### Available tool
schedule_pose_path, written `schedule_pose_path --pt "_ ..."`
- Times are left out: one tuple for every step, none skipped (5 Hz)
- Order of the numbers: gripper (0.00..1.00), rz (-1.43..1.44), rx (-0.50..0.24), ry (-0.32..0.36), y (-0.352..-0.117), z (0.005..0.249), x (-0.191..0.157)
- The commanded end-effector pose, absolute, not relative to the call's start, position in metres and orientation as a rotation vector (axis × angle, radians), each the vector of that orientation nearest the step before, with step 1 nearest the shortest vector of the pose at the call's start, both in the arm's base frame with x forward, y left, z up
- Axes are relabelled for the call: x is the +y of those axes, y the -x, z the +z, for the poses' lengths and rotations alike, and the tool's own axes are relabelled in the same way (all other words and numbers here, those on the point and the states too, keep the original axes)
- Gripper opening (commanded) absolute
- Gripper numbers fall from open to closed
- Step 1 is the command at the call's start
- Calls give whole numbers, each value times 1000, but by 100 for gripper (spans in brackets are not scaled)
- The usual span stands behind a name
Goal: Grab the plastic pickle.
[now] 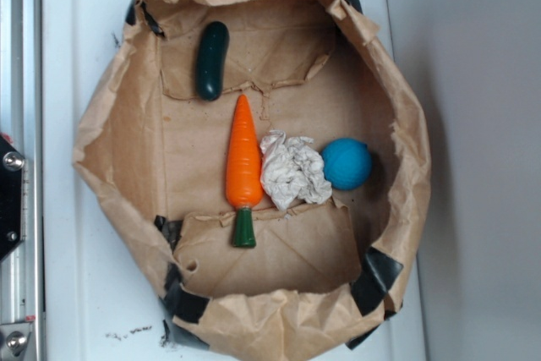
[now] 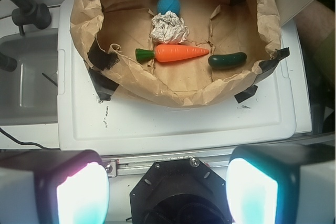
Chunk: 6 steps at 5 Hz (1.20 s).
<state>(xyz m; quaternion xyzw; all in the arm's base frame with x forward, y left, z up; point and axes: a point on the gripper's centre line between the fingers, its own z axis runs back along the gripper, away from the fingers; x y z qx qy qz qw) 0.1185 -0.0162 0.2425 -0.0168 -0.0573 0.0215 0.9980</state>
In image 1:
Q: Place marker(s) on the crumpled white paper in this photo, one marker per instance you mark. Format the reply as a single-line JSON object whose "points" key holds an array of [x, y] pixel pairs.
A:
{"points": [[292, 170]]}

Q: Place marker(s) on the black metal bracket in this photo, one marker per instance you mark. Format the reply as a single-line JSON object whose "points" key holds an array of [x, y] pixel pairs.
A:
{"points": [[11, 195]]}

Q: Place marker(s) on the blue rubber ball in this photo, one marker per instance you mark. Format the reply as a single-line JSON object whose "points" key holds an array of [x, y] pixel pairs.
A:
{"points": [[347, 163]]}

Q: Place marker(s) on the dark green plastic pickle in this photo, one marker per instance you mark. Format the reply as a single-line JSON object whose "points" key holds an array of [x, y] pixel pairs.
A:
{"points": [[210, 61]]}

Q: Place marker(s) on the orange plastic carrot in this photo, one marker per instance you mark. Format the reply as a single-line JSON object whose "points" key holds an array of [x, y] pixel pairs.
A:
{"points": [[243, 187]]}

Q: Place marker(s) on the brown paper bag tray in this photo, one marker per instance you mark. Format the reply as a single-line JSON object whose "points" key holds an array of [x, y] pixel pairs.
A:
{"points": [[155, 154]]}

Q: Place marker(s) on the aluminium frame rail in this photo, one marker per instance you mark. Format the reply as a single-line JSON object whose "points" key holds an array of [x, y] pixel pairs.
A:
{"points": [[22, 280]]}

